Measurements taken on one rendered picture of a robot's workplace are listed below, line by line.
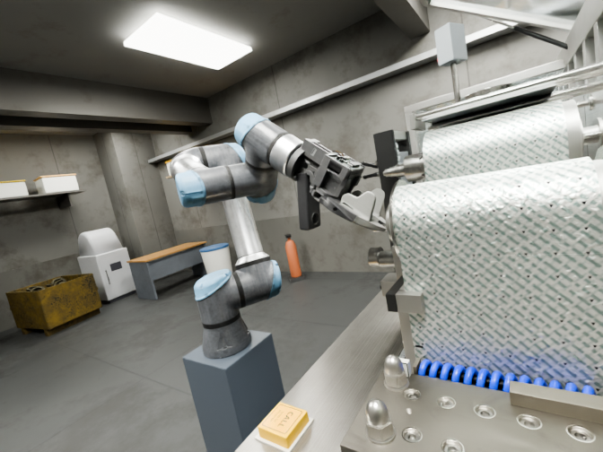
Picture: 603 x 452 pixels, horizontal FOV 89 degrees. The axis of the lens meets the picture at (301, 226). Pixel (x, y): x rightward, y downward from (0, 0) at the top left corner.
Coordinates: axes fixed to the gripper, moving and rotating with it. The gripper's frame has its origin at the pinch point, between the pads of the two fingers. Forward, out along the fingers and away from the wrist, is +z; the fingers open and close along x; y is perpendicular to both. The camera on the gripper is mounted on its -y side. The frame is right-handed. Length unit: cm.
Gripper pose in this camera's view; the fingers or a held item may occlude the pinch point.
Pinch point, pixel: (379, 228)
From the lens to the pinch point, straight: 55.9
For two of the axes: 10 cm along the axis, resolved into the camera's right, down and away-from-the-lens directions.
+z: 7.4, 5.6, -3.6
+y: 3.7, -8.0, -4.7
